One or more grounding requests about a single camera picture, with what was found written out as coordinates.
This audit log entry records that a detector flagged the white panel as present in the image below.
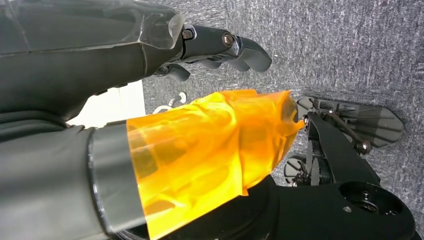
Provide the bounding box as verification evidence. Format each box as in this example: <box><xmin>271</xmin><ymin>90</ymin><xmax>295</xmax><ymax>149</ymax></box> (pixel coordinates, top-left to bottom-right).
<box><xmin>67</xmin><ymin>80</ymin><xmax>147</xmax><ymax>129</ymax></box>

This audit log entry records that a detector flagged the orange translucent tape wrap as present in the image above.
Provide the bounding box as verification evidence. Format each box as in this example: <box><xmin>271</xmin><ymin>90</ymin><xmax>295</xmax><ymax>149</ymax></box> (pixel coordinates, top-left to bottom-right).
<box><xmin>125</xmin><ymin>88</ymin><xmax>306</xmax><ymax>240</ymax></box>

